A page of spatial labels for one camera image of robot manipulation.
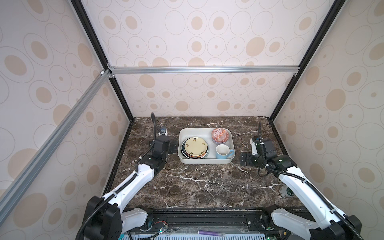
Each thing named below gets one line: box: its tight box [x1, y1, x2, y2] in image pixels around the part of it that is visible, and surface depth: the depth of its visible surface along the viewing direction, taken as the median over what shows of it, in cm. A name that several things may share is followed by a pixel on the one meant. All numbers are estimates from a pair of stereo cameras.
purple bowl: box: [211, 128, 229, 144], surface depth 105 cm
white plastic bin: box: [177, 128, 236, 164], surface depth 97 cm
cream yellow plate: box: [184, 137, 208, 157], surface depth 101 cm
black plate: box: [181, 137, 210, 159], surface depth 97 cm
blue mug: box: [215, 144, 235, 159], surface depth 93 cm
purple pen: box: [197, 230, 226, 237], surface depth 72 cm
